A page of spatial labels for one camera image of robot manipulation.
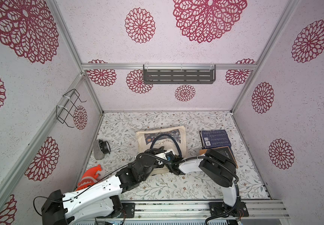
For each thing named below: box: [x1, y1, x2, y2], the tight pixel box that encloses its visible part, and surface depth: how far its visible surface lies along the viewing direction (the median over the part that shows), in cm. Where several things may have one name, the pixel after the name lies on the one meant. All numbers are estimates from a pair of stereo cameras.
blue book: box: [198, 129, 232, 150], surface depth 99 cm
